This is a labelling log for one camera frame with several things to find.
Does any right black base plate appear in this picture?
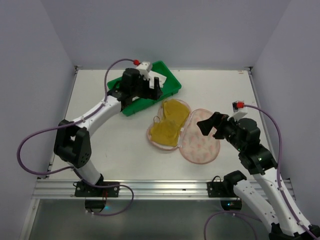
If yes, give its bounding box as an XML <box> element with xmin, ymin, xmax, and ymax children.
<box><xmin>206</xmin><ymin>175</ymin><xmax>236</xmax><ymax>198</ymax></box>

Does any white bra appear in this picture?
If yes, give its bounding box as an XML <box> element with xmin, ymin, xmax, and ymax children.
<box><xmin>147</xmin><ymin>70</ymin><xmax>167</xmax><ymax>89</ymax></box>

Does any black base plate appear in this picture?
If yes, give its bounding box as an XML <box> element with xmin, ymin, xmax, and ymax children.
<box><xmin>73</xmin><ymin>181</ymin><xmax>120</xmax><ymax>198</ymax></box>
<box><xmin>206</xmin><ymin>175</ymin><xmax>236</xmax><ymax>198</ymax></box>

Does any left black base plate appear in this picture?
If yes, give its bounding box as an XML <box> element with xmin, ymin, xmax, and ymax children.
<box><xmin>73</xmin><ymin>181</ymin><xmax>120</xmax><ymax>198</ymax></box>

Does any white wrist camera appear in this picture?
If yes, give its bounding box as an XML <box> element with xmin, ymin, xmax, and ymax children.
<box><xmin>136</xmin><ymin>61</ymin><xmax>156</xmax><ymax>89</ymax></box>
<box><xmin>231</xmin><ymin>101</ymin><xmax>248</xmax><ymax>121</ymax></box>

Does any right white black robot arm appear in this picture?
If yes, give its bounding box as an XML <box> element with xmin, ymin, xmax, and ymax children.
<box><xmin>197</xmin><ymin>112</ymin><xmax>320</xmax><ymax>240</ymax></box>

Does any aluminium mounting rail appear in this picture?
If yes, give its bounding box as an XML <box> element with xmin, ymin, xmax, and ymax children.
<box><xmin>31</xmin><ymin>178</ymin><xmax>297</xmax><ymax>200</ymax></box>

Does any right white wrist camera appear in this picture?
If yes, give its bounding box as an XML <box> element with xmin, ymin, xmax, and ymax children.
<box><xmin>231</xmin><ymin>101</ymin><xmax>248</xmax><ymax>121</ymax></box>

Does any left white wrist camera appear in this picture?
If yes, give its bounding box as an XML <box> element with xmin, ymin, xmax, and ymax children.
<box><xmin>136</xmin><ymin>61</ymin><xmax>156</xmax><ymax>89</ymax></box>

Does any peach patterned mesh laundry bag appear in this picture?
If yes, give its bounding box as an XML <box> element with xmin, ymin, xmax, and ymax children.
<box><xmin>146</xmin><ymin>99</ymin><xmax>220</xmax><ymax>165</ymax></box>

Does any green plastic tray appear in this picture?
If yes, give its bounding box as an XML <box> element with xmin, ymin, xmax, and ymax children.
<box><xmin>104</xmin><ymin>60</ymin><xmax>182</xmax><ymax>117</ymax></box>

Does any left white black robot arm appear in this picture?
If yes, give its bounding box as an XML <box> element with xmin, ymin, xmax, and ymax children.
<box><xmin>53</xmin><ymin>68</ymin><xmax>167</xmax><ymax>188</ymax></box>

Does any mustard yellow bra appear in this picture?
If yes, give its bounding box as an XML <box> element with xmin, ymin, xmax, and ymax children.
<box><xmin>149</xmin><ymin>99</ymin><xmax>191</xmax><ymax>147</ymax></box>

